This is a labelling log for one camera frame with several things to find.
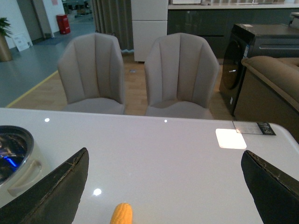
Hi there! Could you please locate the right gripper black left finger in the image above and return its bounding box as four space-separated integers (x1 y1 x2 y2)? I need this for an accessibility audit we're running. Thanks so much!
0 147 89 224

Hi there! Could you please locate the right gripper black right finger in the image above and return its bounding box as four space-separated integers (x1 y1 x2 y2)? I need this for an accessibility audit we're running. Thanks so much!
241 150 299 224

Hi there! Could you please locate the yellow corn cob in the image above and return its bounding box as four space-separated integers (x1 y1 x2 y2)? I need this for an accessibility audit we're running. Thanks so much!
110 203 133 224

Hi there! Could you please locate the cream pot with steel rim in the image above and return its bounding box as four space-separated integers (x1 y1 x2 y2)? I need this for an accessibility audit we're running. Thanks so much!
0 125 51 207

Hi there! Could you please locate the gold plant pot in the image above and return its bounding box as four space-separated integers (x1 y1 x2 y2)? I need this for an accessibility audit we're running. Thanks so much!
0 35 12 62

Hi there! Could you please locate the label sticker on table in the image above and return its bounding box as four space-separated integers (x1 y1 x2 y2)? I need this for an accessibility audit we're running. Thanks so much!
233 121 276 135

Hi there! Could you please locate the tan sofa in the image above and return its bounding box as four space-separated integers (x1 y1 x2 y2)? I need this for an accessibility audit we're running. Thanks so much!
234 56 299 140

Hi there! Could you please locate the left beige upholstered chair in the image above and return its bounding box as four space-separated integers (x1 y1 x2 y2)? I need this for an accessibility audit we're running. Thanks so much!
58 33 125 115

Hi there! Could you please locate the beige upholstered chair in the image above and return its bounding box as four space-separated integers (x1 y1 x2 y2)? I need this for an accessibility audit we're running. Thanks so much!
58 33 125 115
144 33 219 119

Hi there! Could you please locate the right beige upholstered chair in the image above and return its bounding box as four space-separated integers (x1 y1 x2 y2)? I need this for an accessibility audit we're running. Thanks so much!
144 33 219 119

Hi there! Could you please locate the black washing machine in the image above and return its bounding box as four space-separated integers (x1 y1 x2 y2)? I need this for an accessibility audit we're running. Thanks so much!
219 22 299 117

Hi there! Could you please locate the white sign board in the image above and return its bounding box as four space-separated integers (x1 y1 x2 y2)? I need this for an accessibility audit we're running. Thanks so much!
12 32 32 52

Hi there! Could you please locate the green potted plant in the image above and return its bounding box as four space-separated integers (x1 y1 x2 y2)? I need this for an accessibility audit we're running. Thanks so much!
0 17 12 37

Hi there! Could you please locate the red cabinet box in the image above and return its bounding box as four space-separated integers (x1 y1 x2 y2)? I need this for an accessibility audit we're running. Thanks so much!
56 14 71 35

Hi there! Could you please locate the dark grey kitchen counter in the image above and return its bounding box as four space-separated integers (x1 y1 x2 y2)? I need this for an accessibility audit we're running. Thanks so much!
167 1 299 58

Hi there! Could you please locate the grey curtain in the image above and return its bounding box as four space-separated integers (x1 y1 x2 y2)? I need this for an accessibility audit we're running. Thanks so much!
91 0 134 51

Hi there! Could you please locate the white refrigerator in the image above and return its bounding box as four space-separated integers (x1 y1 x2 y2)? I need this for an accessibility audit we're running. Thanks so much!
131 0 168 62

